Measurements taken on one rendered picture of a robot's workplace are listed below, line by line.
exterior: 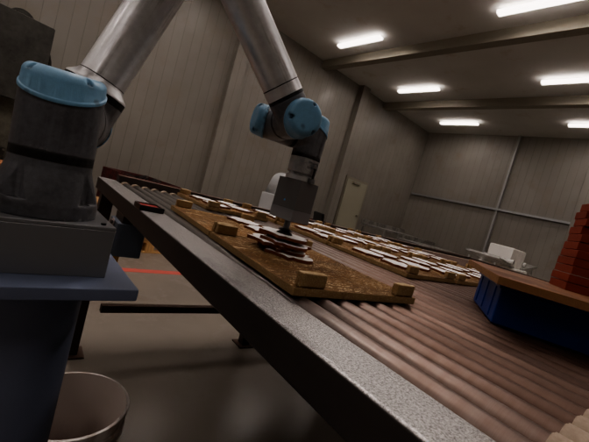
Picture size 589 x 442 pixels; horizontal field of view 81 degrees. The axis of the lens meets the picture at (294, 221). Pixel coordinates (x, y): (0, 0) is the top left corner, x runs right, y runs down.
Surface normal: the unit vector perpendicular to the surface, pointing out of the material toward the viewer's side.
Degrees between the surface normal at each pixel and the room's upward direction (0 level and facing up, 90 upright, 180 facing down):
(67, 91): 87
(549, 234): 90
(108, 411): 87
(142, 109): 90
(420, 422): 0
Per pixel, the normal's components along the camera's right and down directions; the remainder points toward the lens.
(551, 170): -0.73, -0.16
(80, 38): 0.62, 0.22
